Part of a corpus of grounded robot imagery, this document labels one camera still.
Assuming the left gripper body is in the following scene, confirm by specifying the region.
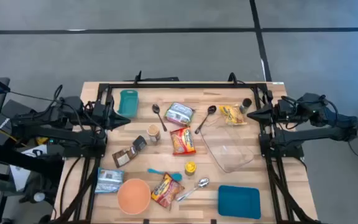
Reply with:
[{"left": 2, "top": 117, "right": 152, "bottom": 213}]
[{"left": 103, "top": 95, "right": 115, "bottom": 131}]

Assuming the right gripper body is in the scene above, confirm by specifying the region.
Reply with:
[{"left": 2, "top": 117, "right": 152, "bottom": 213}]
[{"left": 265, "top": 90, "right": 278, "bottom": 128}]

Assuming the dark round spice jar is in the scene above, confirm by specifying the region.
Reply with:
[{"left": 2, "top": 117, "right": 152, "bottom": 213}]
[{"left": 239, "top": 98, "right": 253, "bottom": 114}]

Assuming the black pepper tin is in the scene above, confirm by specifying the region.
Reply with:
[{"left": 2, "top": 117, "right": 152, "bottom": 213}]
[{"left": 132, "top": 135, "right": 148, "bottom": 152}]

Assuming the tan lid jar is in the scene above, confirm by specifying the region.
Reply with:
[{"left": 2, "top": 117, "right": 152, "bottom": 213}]
[{"left": 146, "top": 124, "right": 162, "bottom": 146}]

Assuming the red yellow ramen packet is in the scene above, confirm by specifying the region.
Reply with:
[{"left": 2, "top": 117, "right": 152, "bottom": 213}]
[{"left": 170, "top": 126, "right": 197, "bottom": 156}]

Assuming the yellow lid seasoning jar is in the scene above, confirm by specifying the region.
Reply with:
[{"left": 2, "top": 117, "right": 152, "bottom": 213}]
[{"left": 184, "top": 161, "right": 198, "bottom": 177}]

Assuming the silver blue food packet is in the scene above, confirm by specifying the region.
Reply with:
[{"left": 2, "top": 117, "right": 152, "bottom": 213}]
[{"left": 94, "top": 167, "right": 125, "bottom": 195}]

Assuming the small teal plastic bin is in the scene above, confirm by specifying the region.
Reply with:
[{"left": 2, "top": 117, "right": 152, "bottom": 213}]
[{"left": 117, "top": 89, "right": 139, "bottom": 119}]

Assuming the yellow noodle packet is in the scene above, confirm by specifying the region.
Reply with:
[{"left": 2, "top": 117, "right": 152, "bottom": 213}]
[{"left": 218, "top": 104, "right": 247, "bottom": 126}]

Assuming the dark metal spoon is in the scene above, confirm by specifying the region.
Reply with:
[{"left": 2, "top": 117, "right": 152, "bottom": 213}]
[
  {"left": 194, "top": 105, "right": 218, "bottom": 135},
  {"left": 152, "top": 103, "right": 168, "bottom": 133}
]

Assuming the clear plastic container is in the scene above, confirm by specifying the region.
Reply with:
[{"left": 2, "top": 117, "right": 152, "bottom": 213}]
[{"left": 199, "top": 116, "right": 255, "bottom": 174}]

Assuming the small red ramen packet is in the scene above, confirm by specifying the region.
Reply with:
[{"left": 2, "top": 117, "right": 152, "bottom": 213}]
[{"left": 164, "top": 101, "right": 196, "bottom": 127}]

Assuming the roast beef ramen packet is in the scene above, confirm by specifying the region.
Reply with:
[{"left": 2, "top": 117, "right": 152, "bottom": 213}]
[{"left": 150, "top": 172, "right": 185, "bottom": 211}]

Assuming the teal rectangular tray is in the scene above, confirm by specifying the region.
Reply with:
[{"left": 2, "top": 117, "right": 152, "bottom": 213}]
[{"left": 218, "top": 185, "right": 262, "bottom": 220}]

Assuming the shiny silver spoon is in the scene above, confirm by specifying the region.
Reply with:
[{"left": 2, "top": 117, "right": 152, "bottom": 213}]
[{"left": 175, "top": 177, "right": 210, "bottom": 203}]

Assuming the black box white print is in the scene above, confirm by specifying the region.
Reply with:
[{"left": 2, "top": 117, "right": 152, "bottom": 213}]
[{"left": 0, "top": 99, "right": 39, "bottom": 147}]

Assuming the white paper sheet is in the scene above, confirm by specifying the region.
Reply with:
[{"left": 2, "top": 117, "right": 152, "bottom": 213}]
[{"left": 9, "top": 144, "right": 48, "bottom": 192}]

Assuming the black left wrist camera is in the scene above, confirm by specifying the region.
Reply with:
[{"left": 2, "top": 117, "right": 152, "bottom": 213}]
[{"left": 91, "top": 101, "right": 107, "bottom": 121}]

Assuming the black cable loop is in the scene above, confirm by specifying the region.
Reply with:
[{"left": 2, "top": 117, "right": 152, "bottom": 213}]
[{"left": 227, "top": 72, "right": 254, "bottom": 86}]

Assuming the black bracket bar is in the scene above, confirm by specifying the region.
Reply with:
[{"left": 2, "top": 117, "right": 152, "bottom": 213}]
[{"left": 133, "top": 70, "right": 180, "bottom": 83}]

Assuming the black metal table frame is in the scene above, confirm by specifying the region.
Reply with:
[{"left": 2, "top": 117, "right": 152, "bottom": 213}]
[{"left": 53, "top": 81, "right": 319, "bottom": 224}]

